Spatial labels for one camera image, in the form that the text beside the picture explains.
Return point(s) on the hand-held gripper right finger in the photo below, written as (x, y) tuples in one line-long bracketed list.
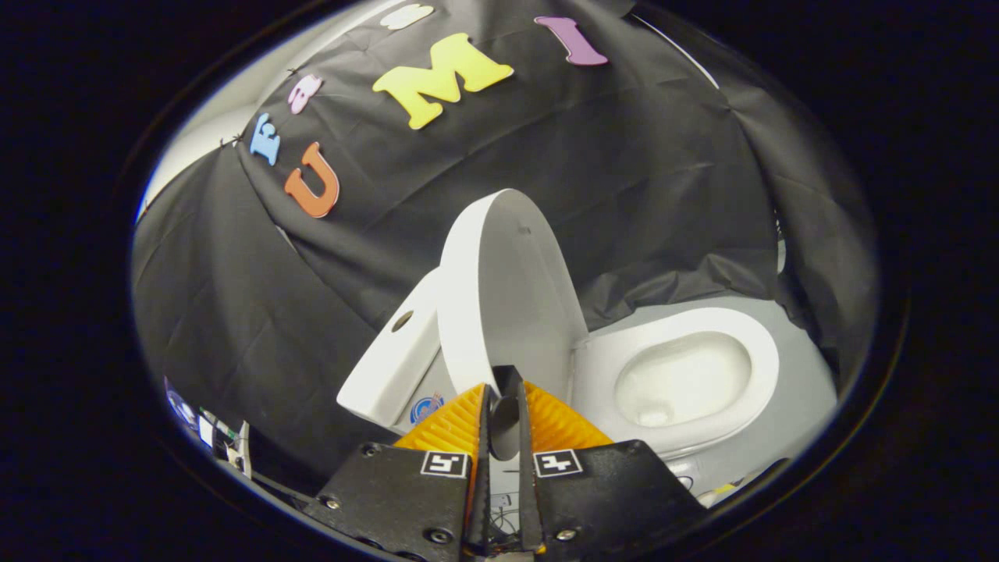
[(529, 499)]

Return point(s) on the white toilet seat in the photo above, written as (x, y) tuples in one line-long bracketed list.
[(757, 367)]

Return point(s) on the black backdrop cloth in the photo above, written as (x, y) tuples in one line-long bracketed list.
[(624, 172)]

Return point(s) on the white toilet tank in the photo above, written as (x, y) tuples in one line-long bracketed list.
[(390, 367)]

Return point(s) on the white toilet lid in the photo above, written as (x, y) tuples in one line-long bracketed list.
[(515, 297)]

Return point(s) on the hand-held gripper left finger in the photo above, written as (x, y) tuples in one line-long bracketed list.
[(481, 468)]

